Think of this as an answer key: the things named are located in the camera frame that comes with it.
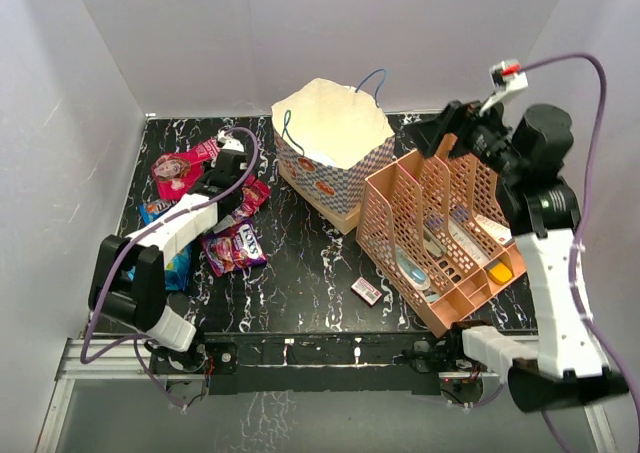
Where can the purple berries candy packet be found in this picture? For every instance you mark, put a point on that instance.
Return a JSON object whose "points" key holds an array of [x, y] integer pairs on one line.
{"points": [[234, 249]]}

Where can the blue candy bar wrapper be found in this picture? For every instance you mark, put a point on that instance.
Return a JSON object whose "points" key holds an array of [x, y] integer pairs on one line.
{"points": [[151, 211]]}

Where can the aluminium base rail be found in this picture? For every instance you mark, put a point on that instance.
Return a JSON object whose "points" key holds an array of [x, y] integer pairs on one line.
{"points": [[296, 393]]}

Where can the checkered paper bag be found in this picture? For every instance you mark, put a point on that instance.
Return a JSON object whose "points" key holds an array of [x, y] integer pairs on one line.
{"points": [[329, 138]]}

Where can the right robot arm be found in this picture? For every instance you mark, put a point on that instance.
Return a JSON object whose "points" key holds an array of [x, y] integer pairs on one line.
{"points": [[569, 367]]}

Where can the small red white box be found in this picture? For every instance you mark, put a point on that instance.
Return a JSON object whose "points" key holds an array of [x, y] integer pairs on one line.
{"points": [[367, 292]]}

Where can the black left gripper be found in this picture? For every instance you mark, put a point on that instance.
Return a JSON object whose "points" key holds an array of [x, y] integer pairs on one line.
{"points": [[208, 169]]}

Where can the blue tape dispenser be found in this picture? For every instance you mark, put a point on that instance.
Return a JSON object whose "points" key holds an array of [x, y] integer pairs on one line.
{"points": [[414, 274]]}

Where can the red snack packet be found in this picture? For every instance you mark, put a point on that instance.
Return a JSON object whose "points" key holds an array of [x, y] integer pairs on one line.
{"points": [[255, 194]]}

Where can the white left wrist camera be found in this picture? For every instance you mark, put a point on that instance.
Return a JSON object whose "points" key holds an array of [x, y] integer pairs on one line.
{"points": [[227, 142]]}

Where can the pink mesh file organizer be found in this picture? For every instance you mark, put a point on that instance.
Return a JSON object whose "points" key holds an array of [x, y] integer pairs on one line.
{"points": [[444, 214]]}

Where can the pink snack bag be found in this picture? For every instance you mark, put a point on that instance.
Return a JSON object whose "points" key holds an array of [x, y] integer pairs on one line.
{"points": [[176, 173]]}

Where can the yellow object in organizer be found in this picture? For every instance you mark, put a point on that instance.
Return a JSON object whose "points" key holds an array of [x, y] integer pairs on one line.
{"points": [[499, 273]]}

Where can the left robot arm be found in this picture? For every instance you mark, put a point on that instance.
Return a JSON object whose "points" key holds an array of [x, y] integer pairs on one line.
{"points": [[128, 284]]}

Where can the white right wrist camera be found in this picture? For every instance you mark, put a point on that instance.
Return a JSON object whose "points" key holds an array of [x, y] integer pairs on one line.
{"points": [[508, 80]]}

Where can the blue chips bag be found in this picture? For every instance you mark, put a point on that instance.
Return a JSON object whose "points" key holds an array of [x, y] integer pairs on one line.
{"points": [[177, 270]]}

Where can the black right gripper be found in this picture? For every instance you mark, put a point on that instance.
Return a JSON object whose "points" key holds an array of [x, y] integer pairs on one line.
{"points": [[457, 118]]}

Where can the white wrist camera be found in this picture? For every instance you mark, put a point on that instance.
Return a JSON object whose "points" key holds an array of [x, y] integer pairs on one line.
{"points": [[508, 80], [227, 142]]}

